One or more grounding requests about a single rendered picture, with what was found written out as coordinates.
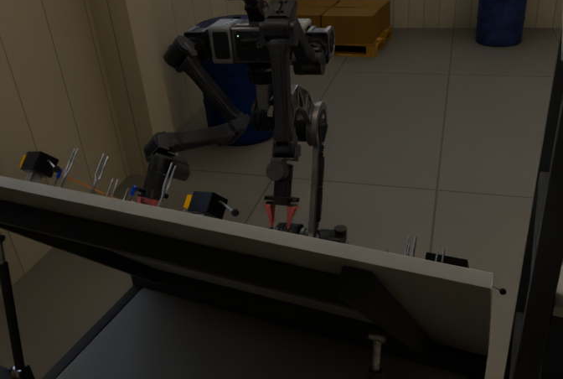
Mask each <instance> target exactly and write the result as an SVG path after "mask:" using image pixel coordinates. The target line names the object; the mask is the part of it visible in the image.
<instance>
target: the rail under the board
mask: <svg viewBox="0 0 563 379"><path fill-rule="evenodd" d="M131 278H132V284H133V285H136V286H138V287H142V288H148V289H151V290H154V291H158V292H160V293H166V294H169V295H173V296H176V297H179V298H182V299H188V300H191V301H194V302H198V303H201V304H207V305H209V306H213V307H216V308H220V309H225V310H229V311H231V312H235V313H238V314H243V315H247V316H250V317H253V318H257V319H262V320H265V321H269V322H272V323H275V324H280V325H284V326H287V327H290V328H293V329H297V330H302V331H306V332H309V333H312V334H315V335H321V336H324V337H328V338H330V339H334V340H340V341H342V342H346V343H350V344H352V345H358V346H361V347H364V348H368V349H371V350H373V344H374V341H373V340H369V339H365V338H362V337H358V336H355V335H350V334H346V333H343V332H339V331H337V330H331V329H327V328H323V327H321V326H317V325H314V324H309V323H305V322H302V321H298V320H294V319H289V318H286V317H282V316H279V315H276V314H270V313H267V312H263V311H260V310H257V309H251V308H247V307H245V306H241V305H238V304H233V303H229V302H225V301H222V300H218V299H213V298H210V297H206V296H203V295H200V294H196V293H190V292H187V291H184V290H181V289H177V288H172V287H169V286H163V285H159V284H155V283H152V282H149V281H147V280H144V279H141V278H138V277H135V276H132V275H131ZM381 352H383V353H386V354H390V355H393V356H399V357H401V358H405V359H408V360H412V361H417V362H420V363H423V364H427V365H430V366H435V367H439V368H441V369H445V370H449V371H454V372H457V373H461V374H463V375H467V376H472V377H476V378H479V379H484V377H485V372H486V366H487V361H488V357H487V356H483V355H479V354H476V353H472V352H469V351H466V350H460V349H457V348H453V347H450V346H446V345H440V344H437V343H433V344H432V349H431V356H425V355H422V354H419V353H416V352H414V351H413V350H407V349H403V348H400V347H397V346H393V345H387V344H384V343H381Z"/></svg>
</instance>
